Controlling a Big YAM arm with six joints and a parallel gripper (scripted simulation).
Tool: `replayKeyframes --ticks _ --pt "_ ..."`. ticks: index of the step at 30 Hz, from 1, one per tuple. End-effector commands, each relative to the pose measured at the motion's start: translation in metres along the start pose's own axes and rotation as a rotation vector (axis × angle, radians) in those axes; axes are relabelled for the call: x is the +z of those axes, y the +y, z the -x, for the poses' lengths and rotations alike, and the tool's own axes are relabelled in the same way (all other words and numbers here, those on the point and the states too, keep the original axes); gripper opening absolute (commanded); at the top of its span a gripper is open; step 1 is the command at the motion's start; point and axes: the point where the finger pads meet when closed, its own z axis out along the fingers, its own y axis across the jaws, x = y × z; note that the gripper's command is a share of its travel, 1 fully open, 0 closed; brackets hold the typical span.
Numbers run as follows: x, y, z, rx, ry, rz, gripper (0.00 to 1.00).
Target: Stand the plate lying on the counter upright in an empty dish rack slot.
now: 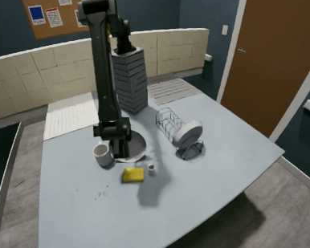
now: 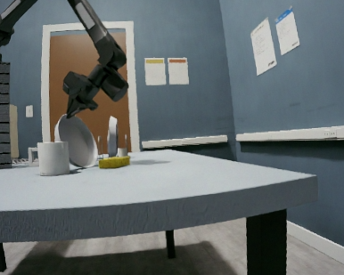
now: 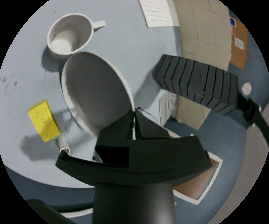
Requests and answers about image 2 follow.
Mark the small white cup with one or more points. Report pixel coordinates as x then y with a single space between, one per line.
122 152

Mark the yellow sponge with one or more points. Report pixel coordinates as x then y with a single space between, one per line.
114 163

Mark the beige tiled splashback wall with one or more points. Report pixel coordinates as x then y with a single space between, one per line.
14 132

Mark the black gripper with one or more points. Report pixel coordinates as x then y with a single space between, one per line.
74 103

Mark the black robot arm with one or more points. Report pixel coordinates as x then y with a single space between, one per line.
112 57

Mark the white plate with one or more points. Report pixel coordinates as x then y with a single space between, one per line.
113 131
82 146

